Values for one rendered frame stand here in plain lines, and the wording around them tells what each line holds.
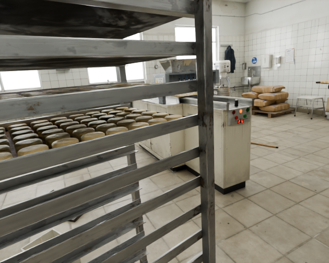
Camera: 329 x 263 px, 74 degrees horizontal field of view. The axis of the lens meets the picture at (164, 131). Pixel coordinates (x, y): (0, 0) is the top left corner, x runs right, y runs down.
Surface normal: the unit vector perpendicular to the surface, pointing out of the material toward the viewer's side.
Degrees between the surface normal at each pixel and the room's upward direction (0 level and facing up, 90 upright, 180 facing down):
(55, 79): 90
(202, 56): 90
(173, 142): 90
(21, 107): 90
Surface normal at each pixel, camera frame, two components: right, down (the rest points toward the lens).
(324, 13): -0.89, 0.18
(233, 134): 0.44, 0.20
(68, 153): 0.62, 0.16
